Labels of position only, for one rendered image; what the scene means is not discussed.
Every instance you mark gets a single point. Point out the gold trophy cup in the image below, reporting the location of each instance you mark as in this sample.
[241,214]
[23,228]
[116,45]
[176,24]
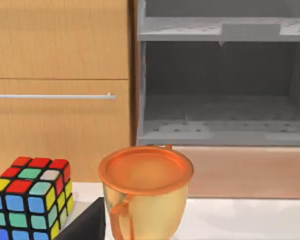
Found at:
[145,192]

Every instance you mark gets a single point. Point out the grey pierced shelf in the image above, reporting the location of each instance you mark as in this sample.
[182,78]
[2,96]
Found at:
[222,28]

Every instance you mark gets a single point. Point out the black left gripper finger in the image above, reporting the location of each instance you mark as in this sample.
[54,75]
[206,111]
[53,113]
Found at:
[88,223]

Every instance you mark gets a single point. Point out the multicoloured puzzle cube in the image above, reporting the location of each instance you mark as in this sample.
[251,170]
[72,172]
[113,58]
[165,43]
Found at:
[30,200]

